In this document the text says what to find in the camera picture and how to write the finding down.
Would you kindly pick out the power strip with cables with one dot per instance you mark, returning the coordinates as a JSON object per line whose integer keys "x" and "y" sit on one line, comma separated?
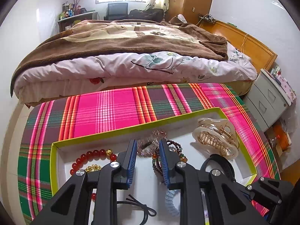
{"x": 207, "y": 18}

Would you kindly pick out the brown fleece blanket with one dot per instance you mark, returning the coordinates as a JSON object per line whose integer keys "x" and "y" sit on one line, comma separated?
{"x": 99, "y": 37}

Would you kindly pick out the yellow-green shallow box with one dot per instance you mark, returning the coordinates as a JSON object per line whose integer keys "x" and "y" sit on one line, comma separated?
{"x": 147, "y": 186}

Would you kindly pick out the black office chair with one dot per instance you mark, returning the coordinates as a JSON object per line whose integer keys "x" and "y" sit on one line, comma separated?
{"x": 116, "y": 11}

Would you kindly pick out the wooden headboard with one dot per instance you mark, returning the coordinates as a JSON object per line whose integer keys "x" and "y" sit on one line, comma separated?
{"x": 262, "y": 57}

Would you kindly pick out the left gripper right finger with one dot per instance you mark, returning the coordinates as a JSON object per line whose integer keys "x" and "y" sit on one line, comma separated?
{"x": 226, "y": 201}

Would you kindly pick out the black wristband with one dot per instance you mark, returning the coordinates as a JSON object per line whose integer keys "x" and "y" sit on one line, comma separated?
{"x": 224, "y": 163}

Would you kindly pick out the dark clothes pile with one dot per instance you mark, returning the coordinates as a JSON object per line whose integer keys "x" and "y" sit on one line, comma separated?
{"x": 155, "y": 14}

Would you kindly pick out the cluttered desk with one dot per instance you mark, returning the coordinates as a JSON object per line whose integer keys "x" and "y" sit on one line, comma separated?
{"x": 72, "y": 15}

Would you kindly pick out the beige gold hair claw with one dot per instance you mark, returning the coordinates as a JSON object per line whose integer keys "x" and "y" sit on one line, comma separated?
{"x": 217, "y": 136}

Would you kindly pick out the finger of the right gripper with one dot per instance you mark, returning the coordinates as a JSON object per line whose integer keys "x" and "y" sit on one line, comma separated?
{"x": 262, "y": 196}
{"x": 269, "y": 184}

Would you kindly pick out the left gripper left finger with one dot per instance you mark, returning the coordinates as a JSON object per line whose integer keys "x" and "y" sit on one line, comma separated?
{"x": 71, "y": 203}

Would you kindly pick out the pink plaid tablecloth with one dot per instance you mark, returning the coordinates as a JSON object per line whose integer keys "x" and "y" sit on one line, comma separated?
{"x": 109, "y": 110}

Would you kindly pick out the grey drawer cabinet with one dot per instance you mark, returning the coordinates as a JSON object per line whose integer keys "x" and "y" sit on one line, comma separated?
{"x": 268, "y": 98}

